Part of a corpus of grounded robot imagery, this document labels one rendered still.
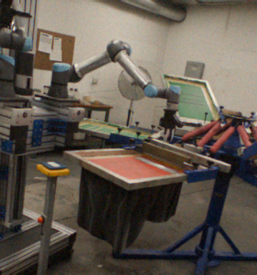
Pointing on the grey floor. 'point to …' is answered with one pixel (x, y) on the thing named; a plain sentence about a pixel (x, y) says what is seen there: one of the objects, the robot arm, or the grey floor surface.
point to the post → (48, 214)
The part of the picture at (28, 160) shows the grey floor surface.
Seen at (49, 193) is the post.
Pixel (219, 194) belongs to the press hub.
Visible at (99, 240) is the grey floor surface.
